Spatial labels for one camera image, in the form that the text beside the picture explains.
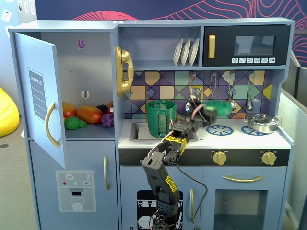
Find red orange toy mango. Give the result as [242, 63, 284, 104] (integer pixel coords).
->
[76, 105, 104, 125]

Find red yellow toy fruit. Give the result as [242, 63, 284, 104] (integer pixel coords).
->
[61, 101, 78, 118]

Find gold dishwasher handle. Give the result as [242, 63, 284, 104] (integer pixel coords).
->
[189, 189, 195, 222]

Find gold toy telephone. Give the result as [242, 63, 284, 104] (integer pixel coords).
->
[114, 46, 134, 97]

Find white toy plate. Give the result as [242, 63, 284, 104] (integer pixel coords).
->
[188, 37, 200, 67]
[180, 37, 192, 67]
[173, 38, 184, 67]

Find green cylindrical container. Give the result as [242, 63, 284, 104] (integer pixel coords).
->
[145, 100, 177, 139]

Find black toy microwave gold handle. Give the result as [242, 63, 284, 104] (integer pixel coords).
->
[202, 24, 291, 67]

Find black Dell monitor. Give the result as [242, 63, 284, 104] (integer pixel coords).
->
[296, 66, 307, 107]

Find steel hanging toy ladle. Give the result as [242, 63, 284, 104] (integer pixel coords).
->
[226, 71, 237, 111]

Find steel hanging toy spoon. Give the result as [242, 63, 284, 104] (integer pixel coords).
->
[246, 71, 255, 111]
[185, 71, 199, 114]

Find gold stove knob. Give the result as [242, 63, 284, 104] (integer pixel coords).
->
[213, 150, 227, 166]
[261, 150, 277, 166]

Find steel toy pot with lid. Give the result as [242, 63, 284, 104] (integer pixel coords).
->
[244, 114, 282, 134]

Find gold fridge door handle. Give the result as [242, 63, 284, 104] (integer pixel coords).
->
[45, 101, 60, 149]

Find gold oven handle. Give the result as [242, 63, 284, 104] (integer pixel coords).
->
[223, 175, 264, 183]

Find black cable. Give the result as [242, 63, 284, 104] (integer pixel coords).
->
[176, 162, 208, 230]

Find grey sink basin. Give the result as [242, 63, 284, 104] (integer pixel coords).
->
[130, 122, 199, 142]

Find steel hanging toy whisk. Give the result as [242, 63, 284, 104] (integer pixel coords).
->
[210, 71, 218, 102]

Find green bumpy toy fruit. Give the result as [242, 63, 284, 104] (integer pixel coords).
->
[64, 116, 88, 131]

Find gold lower fridge handle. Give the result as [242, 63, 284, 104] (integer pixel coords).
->
[103, 155, 110, 191]

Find dark toy blackberries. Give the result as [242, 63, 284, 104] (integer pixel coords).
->
[96, 104, 109, 115]

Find yellow bean bag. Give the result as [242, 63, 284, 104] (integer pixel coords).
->
[0, 86, 20, 138]

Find purple toy grapes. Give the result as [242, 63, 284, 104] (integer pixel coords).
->
[100, 114, 115, 128]

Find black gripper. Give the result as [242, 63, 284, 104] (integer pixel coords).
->
[191, 104, 218, 127]

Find blue toy kitchen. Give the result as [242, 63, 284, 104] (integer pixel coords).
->
[8, 17, 295, 230]

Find green round lid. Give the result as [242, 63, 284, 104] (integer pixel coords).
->
[202, 100, 233, 117]

